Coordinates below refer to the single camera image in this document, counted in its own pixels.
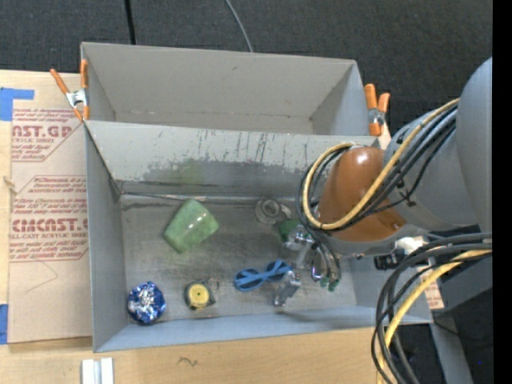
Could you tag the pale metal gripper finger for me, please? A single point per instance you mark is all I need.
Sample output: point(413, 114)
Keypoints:
point(302, 257)
point(287, 290)

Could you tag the small green round thing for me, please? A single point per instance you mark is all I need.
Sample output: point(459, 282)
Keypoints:
point(288, 228)

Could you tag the blue sunglasses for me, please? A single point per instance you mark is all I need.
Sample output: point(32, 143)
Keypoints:
point(249, 279)

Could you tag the yellow and black tape measure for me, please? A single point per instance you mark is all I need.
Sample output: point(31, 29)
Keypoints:
point(198, 294)

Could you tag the pale green cup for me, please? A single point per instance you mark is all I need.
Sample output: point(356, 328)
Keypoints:
point(190, 226)

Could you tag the grey metal bin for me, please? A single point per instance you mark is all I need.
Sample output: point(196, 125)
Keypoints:
point(224, 162)

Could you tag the blue and silver ball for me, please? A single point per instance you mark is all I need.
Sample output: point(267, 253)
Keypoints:
point(146, 303)

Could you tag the brown cardboard board red print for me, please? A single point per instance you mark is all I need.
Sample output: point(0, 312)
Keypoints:
point(44, 198)

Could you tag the black cylinder on white bracket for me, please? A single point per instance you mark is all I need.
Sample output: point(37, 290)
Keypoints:
point(390, 261)

